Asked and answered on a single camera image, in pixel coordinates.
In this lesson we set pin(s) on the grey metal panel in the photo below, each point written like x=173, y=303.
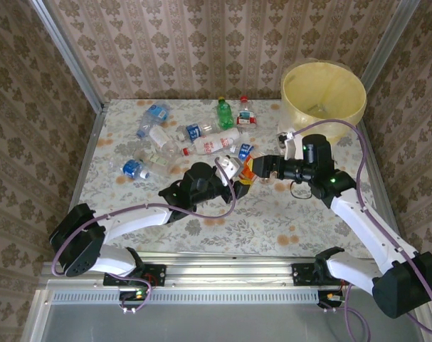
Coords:
x=219, y=324

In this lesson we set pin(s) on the small blue label bottle 350mL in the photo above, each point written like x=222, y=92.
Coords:
x=244, y=151

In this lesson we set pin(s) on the small circuit board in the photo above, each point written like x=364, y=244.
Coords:
x=135, y=294
x=329, y=297

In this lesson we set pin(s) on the crushed bottle light blue label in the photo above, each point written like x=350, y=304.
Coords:
x=157, y=111

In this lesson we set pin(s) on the clear bottle green white label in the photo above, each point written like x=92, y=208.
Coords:
x=158, y=160

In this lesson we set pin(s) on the aluminium frame post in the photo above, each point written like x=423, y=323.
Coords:
x=69, y=53
x=392, y=35

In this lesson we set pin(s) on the ribbed bottle dark blue label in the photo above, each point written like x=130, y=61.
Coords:
x=132, y=169

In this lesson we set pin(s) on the yellow plastic bin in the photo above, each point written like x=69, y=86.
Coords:
x=343, y=92

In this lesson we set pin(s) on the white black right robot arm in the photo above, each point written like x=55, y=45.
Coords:
x=365, y=228

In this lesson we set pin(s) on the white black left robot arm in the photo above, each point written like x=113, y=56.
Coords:
x=137, y=219

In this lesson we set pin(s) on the orange label bottle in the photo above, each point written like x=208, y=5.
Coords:
x=247, y=171

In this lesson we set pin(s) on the aluminium base beam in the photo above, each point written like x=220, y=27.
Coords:
x=230, y=270

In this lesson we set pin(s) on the green bottle yellow cap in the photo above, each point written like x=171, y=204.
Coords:
x=225, y=115

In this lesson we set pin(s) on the white plastic bin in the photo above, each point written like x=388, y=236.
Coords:
x=283, y=126

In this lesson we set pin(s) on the long clear bottle blue label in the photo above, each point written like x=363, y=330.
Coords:
x=193, y=132

